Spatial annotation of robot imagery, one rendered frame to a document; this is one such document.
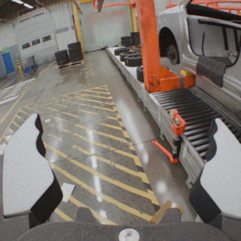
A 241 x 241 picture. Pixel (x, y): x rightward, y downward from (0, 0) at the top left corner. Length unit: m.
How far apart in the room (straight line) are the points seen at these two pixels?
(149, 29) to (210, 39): 0.92
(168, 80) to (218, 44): 0.98
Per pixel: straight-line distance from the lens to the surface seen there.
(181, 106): 2.20
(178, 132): 1.36
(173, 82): 1.96
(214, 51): 2.26
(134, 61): 4.22
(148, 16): 1.74
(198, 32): 2.13
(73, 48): 7.59
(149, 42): 1.74
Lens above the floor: 1.29
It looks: 32 degrees down
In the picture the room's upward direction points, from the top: 9 degrees counter-clockwise
